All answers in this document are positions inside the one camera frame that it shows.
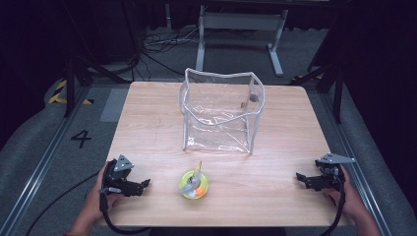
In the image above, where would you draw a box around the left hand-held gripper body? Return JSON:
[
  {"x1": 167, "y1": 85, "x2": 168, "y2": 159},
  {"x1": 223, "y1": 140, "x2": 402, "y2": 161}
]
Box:
[{"x1": 99, "y1": 154, "x2": 136, "y2": 198}]

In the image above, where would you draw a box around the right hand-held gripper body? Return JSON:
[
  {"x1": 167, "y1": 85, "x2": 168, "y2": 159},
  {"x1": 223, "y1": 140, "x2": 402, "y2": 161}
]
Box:
[{"x1": 314, "y1": 152, "x2": 357, "y2": 193}]

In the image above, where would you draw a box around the clear plastic zipper bag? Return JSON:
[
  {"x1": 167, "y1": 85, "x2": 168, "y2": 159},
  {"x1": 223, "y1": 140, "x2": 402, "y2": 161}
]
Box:
[{"x1": 178, "y1": 67, "x2": 266, "y2": 155}]

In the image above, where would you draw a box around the person's right hand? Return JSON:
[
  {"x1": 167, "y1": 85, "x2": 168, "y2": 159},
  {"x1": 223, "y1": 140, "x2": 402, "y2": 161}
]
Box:
[{"x1": 324, "y1": 164, "x2": 363, "y2": 222}]

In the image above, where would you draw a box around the person's left hand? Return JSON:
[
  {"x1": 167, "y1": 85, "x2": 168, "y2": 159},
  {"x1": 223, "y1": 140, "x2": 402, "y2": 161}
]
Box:
[{"x1": 86, "y1": 161, "x2": 123, "y2": 224}]

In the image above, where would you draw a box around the black tripod stand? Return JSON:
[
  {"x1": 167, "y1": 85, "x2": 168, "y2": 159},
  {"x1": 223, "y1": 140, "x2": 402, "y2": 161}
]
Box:
[
  {"x1": 62, "y1": 0, "x2": 142, "y2": 119},
  {"x1": 288, "y1": 13, "x2": 350, "y2": 126}
]

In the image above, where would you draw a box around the yellow black hazard tape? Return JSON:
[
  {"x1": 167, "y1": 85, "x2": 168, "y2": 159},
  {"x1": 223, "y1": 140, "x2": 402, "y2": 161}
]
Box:
[{"x1": 47, "y1": 80, "x2": 94, "y2": 106}]

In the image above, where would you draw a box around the metal floor rail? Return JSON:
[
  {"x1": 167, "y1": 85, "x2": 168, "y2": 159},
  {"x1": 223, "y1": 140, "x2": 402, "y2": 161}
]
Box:
[
  {"x1": 318, "y1": 89, "x2": 394, "y2": 236},
  {"x1": 0, "y1": 86, "x2": 90, "y2": 236}
]

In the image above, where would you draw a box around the thick black gripper cable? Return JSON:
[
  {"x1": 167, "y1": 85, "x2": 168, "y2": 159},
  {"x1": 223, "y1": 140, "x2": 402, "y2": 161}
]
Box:
[
  {"x1": 98, "y1": 191, "x2": 152, "y2": 236},
  {"x1": 327, "y1": 178, "x2": 348, "y2": 236}
]

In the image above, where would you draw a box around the thin black cable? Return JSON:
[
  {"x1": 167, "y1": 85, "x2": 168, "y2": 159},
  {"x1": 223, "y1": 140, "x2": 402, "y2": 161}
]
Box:
[{"x1": 25, "y1": 170, "x2": 101, "y2": 236}]

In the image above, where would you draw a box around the bundle of floor cables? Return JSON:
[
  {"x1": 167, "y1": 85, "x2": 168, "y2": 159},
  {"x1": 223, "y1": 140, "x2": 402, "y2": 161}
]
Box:
[{"x1": 132, "y1": 26, "x2": 201, "y2": 83}]

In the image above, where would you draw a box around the white metal table frame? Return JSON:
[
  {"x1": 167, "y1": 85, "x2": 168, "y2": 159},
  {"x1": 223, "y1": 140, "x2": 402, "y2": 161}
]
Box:
[{"x1": 195, "y1": 4, "x2": 289, "y2": 79}]

